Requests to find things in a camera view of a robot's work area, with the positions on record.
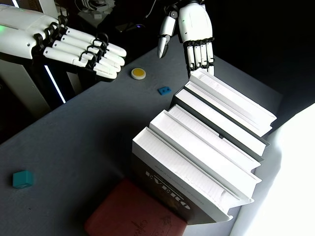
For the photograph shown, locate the black book The Most Excellent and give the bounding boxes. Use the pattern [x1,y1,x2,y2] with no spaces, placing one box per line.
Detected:
[169,88,271,158]

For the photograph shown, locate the black device blue light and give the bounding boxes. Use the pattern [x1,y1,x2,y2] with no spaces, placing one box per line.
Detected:
[115,22,146,33]

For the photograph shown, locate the white book FASHIONINDIA spine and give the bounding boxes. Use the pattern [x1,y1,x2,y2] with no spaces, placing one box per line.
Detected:
[188,67,278,131]

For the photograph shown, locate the teal cube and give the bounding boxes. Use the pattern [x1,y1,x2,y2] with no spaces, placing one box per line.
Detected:
[12,170,34,189]

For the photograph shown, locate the blue block two holes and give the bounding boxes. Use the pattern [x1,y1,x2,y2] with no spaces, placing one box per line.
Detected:
[157,86,172,96]

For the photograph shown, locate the grey table cloth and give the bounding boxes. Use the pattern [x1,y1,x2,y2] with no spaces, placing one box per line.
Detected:
[0,34,284,236]

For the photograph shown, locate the thick book EVER title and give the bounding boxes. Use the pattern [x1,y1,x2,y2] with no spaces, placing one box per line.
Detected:
[131,126,255,224]

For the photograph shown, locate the white light strip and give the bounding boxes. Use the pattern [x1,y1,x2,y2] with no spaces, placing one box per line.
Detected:
[44,65,66,104]

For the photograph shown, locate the thick red book script title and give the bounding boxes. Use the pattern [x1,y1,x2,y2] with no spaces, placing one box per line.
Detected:
[83,178,188,236]

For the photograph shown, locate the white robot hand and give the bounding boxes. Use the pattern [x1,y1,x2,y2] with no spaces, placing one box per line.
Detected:
[0,4,127,81]
[157,1,216,77]

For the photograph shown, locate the thin white cable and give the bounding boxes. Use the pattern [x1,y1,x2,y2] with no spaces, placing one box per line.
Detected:
[145,0,158,19]

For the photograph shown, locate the white hardcover book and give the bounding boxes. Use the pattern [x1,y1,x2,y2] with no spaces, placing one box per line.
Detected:
[149,109,263,195]

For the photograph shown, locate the white stand frame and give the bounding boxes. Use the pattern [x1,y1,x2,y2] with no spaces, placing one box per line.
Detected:
[0,59,52,113]

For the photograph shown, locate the yellow disc white rim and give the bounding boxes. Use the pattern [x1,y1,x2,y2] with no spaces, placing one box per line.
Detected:
[130,67,147,80]

